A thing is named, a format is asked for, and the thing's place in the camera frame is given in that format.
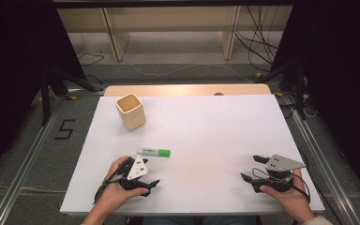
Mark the green and white marker pen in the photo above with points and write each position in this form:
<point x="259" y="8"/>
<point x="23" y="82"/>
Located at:
<point x="154" y="152"/>

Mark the black metal stand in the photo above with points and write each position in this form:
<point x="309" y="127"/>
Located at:
<point x="56" y="84"/>
<point x="296" y="84"/>

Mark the person's left hand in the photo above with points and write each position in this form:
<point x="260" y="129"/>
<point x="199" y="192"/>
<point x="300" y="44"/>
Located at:
<point x="112" y="195"/>

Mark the aluminium floor rail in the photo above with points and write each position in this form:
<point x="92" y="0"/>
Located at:
<point x="25" y="159"/>
<point x="322" y="156"/>

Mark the person's right hand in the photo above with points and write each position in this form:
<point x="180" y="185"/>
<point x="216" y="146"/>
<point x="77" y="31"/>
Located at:
<point x="293" y="200"/>

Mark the light wooden furniture frame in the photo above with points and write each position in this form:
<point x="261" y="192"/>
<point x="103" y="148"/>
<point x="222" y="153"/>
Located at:
<point x="115" y="34"/>

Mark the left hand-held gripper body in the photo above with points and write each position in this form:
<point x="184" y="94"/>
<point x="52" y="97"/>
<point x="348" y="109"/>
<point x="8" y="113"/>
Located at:
<point x="137" y="168"/>

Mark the square wooden pen holder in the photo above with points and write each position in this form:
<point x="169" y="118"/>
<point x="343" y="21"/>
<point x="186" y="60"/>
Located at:
<point x="132" y="114"/>

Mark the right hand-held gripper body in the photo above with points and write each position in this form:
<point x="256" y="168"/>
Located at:
<point x="282" y="163"/>

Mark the dark curtain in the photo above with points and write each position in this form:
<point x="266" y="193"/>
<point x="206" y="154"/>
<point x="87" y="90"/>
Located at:
<point x="340" y="78"/>
<point x="18" y="62"/>

